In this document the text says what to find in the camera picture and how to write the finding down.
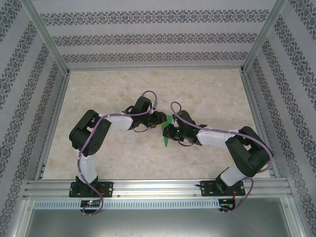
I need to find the grey metal sheet panel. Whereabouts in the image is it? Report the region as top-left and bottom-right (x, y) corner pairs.
(23, 209), (301, 237)

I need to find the slotted grey cable duct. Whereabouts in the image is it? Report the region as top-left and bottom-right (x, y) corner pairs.
(33, 199), (220, 210)

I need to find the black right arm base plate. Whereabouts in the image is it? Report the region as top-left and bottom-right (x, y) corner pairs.
(200, 180), (246, 198)

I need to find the aluminium frame post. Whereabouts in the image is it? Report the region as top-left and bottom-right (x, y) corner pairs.
(22, 0), (71, 75)
(239, 0), (289, 74)

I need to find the green paper sheet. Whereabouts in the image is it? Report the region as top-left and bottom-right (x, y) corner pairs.
(160, 115), (175, 148)

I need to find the aluminium mounting rail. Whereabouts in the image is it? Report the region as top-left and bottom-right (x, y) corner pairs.
(23, 178), (293, 199)

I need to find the thin black right gripper cable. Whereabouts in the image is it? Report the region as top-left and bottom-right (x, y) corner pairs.
(177, 139), (196, 148)

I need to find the aluminium side rail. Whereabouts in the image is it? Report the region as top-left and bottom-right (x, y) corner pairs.
(240, 73), (281, 178)
(34, 73), (71, 180)

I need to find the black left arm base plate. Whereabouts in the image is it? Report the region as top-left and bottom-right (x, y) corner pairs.
(69, 181), (114, 198)

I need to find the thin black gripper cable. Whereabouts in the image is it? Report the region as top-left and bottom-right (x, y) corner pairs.
(177, 139), (196, 148)
(133, 124), (151, 134)

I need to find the aluminium back rail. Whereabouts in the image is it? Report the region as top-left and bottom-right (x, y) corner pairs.
(67, 64), (244, 72)

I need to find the thin black left gripper cable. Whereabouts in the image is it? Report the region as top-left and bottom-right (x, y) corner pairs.
(133, 124), (151, 134)

